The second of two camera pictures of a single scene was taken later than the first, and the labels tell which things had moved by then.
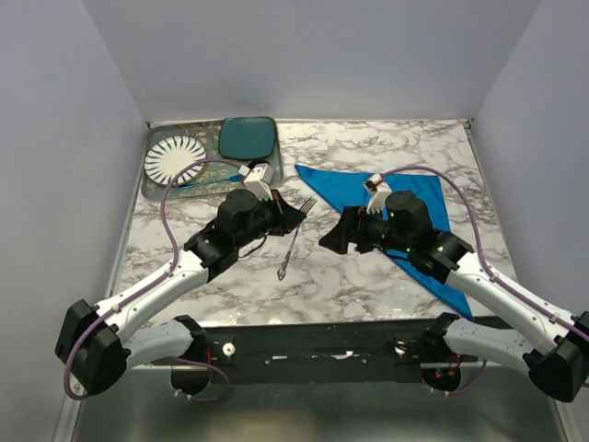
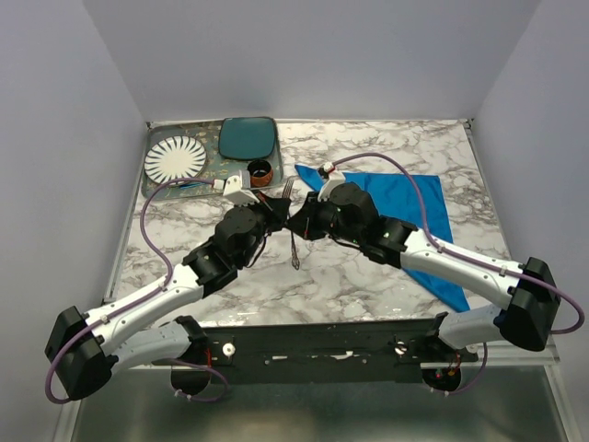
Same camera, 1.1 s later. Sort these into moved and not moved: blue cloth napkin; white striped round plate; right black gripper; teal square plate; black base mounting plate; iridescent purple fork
Moved: right black gripper; iridescent purple fork
Not moved: black base mounting plate; white striped round plate; teal square plate; blue cloth napkin
